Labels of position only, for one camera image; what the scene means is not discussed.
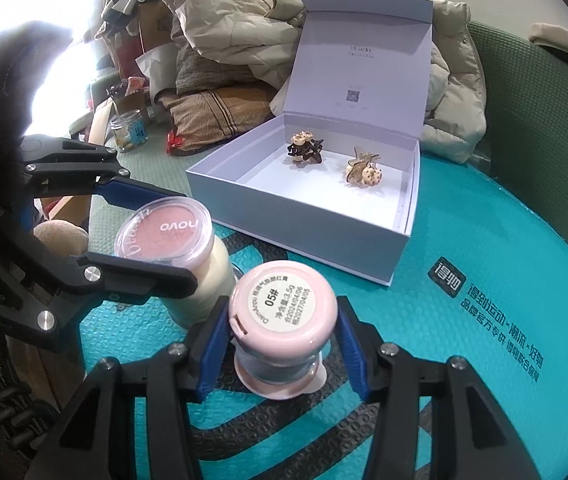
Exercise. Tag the pink shallow tray lid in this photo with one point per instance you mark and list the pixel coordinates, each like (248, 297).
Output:
(310, 382)

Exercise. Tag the brown striped pillow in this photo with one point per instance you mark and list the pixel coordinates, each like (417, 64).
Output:
(217, 116)

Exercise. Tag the beige puffer jacket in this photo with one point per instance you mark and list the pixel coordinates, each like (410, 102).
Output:
(257, 39)

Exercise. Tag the green textured cushion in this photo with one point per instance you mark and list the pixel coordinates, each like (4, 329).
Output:
(527, 120)

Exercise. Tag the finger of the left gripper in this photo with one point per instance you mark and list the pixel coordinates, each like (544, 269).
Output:
(114, 189)
(114, 274)

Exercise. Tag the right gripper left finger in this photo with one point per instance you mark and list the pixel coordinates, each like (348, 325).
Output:
(94, 437)

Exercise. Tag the pale blue round jar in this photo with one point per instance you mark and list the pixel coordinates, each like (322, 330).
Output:
(278, 373)

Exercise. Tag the small glass jar blue label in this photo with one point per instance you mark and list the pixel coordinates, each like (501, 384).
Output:
(128, 130)

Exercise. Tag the pink novo blush compact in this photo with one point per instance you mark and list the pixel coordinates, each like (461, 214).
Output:
(176, 231)

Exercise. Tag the dark brown hair claw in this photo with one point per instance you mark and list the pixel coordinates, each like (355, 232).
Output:
(304, 147)

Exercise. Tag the gold cream hair claw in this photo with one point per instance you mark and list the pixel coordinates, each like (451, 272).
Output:
(363, 170)

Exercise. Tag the grey knit garment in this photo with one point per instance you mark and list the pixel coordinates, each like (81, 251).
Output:
(197, 74)

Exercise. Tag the lavender open gift box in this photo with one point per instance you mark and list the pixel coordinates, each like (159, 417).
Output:
(360, 78)

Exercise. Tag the pink round compact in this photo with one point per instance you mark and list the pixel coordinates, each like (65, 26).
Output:
(282, 312)

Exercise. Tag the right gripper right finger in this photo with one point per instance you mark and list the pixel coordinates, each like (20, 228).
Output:
(471, 436)

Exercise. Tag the cream cylindrical jar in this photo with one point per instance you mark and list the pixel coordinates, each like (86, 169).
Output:
(215, 278)

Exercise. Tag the red wrapper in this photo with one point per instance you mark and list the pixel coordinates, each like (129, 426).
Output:
(174, 143)

